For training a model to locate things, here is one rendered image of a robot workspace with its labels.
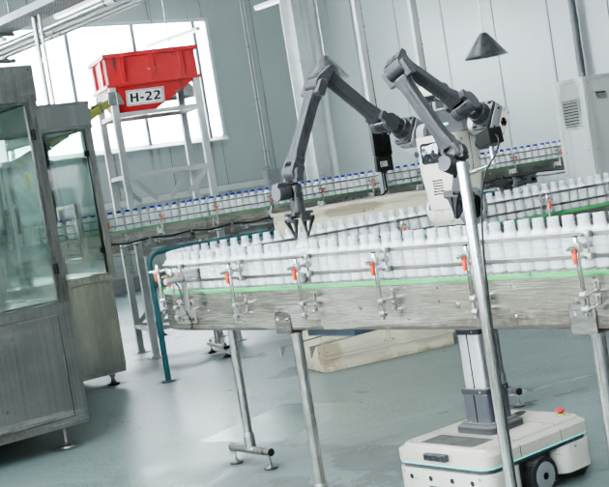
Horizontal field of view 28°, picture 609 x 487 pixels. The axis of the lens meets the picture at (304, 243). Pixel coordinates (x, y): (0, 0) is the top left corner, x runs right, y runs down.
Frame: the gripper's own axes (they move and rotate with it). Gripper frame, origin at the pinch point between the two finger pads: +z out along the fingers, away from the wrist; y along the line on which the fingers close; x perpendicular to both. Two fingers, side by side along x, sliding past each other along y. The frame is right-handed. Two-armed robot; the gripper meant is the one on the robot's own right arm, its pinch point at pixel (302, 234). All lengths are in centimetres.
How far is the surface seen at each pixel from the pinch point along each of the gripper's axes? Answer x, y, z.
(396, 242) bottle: 55, 2, 6
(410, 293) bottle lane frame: 62, 5, 24
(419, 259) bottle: 66, 3, 13
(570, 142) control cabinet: -291, -538, -20
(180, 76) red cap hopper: -564, -336, -135
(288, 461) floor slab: -121, -65, 119
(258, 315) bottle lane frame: -30.1, 5.0, 31.0
